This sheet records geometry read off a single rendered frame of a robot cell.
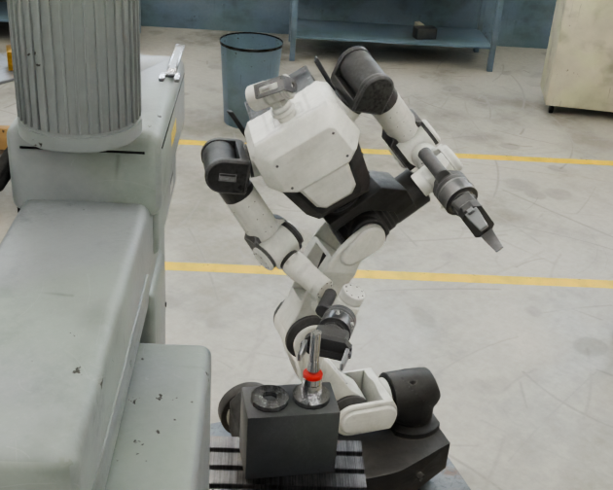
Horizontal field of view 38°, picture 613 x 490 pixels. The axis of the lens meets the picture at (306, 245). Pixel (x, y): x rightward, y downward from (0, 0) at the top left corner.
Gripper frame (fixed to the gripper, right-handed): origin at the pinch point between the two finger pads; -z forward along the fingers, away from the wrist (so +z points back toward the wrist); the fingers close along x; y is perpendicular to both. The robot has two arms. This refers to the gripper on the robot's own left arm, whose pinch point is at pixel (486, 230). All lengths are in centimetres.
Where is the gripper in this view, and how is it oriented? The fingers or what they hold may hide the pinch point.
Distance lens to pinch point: 213.0
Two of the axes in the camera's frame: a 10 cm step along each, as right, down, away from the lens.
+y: 7.8, -6.0, -1.4
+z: -3.8, -6.6, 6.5
